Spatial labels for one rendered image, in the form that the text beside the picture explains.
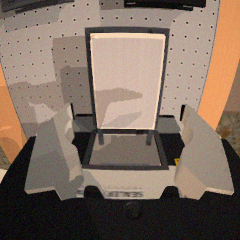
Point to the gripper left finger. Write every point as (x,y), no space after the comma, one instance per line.
(46,170)

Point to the grey rectangular base plate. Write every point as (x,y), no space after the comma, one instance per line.
(44,63)

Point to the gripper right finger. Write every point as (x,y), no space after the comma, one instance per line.
(208,168)

